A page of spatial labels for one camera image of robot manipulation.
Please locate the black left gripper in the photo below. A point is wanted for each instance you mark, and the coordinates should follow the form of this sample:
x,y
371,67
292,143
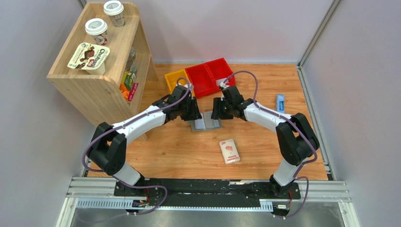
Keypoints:
x,y
195,114

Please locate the white lidded cup front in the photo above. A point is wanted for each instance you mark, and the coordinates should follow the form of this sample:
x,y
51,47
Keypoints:
x,y
97,28

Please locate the red plastic bin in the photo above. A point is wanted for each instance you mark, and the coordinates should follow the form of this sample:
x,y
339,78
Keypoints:
x,y
219,69
202,80

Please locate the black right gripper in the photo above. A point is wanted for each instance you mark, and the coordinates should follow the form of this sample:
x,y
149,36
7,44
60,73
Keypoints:
x,y
217,113

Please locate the green box on shelf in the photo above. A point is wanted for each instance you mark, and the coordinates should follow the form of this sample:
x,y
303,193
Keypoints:
x,y
128,80

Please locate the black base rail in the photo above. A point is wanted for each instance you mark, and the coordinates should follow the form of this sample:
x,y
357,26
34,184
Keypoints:
x,y
206,191

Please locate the grey credit card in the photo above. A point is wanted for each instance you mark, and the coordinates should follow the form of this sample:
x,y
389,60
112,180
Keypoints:
x,y
218,82

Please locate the pink box on shelf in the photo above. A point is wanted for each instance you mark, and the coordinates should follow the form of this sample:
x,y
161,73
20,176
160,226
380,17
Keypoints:
x,y
132,92

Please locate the white lidded cup back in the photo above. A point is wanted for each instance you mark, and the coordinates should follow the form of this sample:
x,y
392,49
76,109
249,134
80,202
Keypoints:
x,y
114,10

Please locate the Chobani yogurt cup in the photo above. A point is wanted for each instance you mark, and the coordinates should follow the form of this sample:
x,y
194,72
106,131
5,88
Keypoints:
x,y
89,57

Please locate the white lidded cup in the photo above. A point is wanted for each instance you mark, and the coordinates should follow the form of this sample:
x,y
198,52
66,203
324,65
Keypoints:
x,y
114,10
97,28

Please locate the orange box on shelf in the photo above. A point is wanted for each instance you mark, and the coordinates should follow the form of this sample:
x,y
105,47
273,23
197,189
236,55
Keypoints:
x,y
125,91

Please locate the red plastic bin middle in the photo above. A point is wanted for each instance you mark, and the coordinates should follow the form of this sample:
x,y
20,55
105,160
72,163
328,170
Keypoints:
x,y
202,80

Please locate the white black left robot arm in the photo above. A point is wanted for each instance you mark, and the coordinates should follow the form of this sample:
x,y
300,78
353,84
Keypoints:
x,y
108,146

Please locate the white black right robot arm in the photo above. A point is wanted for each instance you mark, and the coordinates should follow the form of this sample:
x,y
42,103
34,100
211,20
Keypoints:
x,y
298,143

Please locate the wooden shelf unit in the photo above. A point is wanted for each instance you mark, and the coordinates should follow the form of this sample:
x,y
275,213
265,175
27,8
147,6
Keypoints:
x,y
98,97

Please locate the grey slotted cable duct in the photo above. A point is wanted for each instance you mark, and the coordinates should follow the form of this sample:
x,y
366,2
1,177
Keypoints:
x,y
132,204

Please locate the blue toothbrush package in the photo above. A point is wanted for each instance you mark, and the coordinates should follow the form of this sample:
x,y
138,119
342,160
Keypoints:
x,y
280,101

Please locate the red plastic bin right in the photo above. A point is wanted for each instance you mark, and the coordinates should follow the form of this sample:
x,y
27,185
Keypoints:
x,y
219,69

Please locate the clear jar on shelf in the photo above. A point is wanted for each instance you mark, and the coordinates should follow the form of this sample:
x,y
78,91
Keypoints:
x,y
131,65

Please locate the white sponge packet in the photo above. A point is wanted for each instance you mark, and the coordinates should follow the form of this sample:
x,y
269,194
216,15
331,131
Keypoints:
x,y
229,151

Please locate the grey leather card holder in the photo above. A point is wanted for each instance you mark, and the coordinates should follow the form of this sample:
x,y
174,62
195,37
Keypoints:
x,y
206,123

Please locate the yellow plastic bin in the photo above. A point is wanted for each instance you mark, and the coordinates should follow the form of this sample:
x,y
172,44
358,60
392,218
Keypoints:
x,y
172,79

